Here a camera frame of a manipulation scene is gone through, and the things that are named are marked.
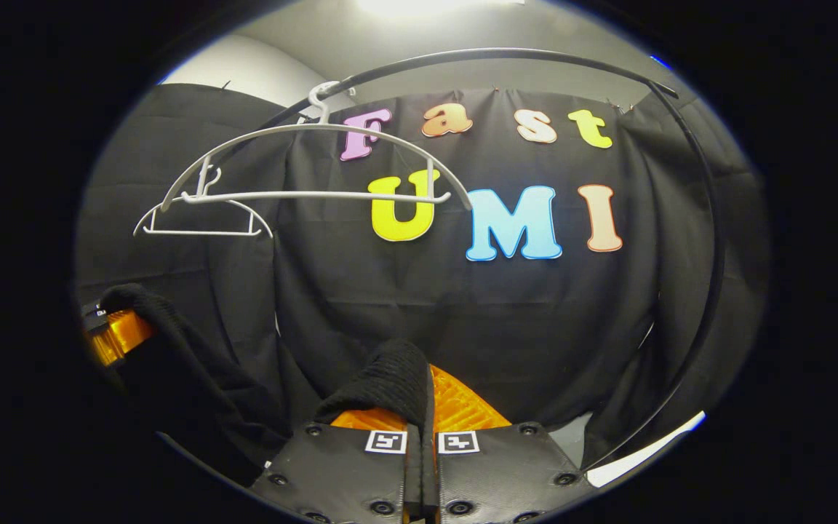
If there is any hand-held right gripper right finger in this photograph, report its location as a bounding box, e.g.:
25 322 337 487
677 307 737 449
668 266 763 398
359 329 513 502
423 362 600 524

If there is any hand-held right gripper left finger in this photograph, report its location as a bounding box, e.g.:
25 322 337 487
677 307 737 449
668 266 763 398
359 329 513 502
250 406 420 524

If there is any black jacket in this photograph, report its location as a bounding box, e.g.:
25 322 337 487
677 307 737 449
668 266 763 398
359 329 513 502
99 282 440 524

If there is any white clothes hanger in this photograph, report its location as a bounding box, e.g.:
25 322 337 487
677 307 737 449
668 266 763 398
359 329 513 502
133 166 274 238
159 80 473 213

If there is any black metal clothes rack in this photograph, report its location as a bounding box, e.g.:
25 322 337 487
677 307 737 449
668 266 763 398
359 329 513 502
255 47 727 470

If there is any black backdrop cloth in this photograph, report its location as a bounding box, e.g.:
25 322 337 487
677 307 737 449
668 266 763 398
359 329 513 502
77 82 769 474

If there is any ceiling light panel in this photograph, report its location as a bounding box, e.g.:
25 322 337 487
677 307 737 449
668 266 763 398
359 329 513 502
356 0 525 19

